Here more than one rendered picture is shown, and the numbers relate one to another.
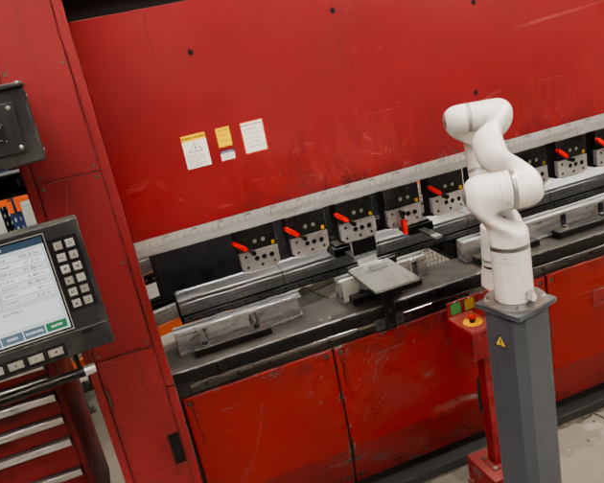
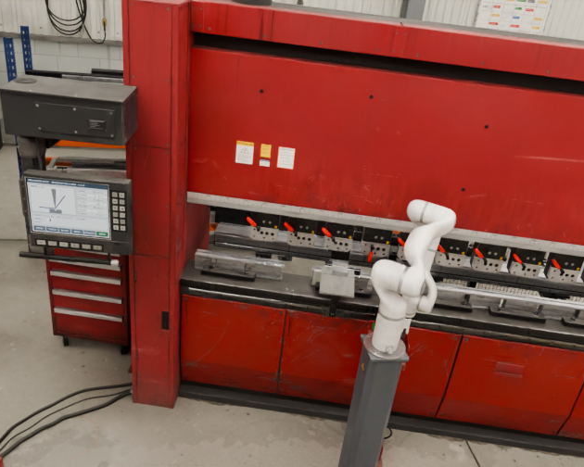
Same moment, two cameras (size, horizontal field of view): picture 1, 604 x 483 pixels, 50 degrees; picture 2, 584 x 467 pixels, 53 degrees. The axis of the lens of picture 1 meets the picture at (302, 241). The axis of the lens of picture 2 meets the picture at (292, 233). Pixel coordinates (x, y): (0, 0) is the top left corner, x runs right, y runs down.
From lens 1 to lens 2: 112 cm
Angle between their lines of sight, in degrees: 18
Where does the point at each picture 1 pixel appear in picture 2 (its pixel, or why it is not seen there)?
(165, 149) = (225, 144)
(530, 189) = (409, 287)
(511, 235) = (388, 308)
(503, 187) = (394, 277)
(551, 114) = (522, 227)
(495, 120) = (432, 226)
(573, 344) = (467, 389)
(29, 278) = (95, 205)
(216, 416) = (198, 313)
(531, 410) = (363, 415)
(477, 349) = not seen: hidden behind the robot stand
